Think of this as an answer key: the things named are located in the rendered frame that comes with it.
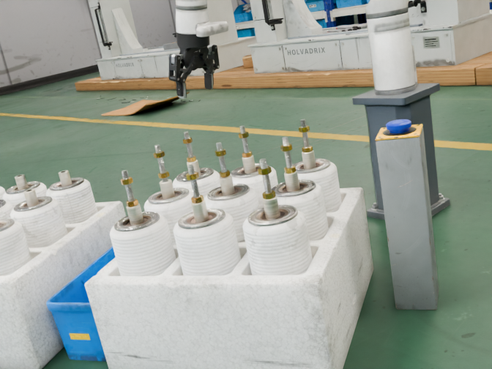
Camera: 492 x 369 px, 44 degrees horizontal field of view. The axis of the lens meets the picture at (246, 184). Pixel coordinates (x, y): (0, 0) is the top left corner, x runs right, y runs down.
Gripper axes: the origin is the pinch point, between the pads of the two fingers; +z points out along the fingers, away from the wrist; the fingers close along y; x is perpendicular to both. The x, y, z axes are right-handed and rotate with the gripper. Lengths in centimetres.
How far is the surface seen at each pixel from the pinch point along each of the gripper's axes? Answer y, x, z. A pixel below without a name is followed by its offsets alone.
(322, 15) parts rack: -488, -270, 80
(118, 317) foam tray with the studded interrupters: 53, 31, 19
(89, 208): 31.7, -3.0, 19.1
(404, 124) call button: 13, 59, -8
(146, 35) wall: -447, -517, 126
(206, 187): 23.9, 24.6, 9.0
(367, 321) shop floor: 22, 60, 25
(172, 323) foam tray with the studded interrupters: 49, 40, 18
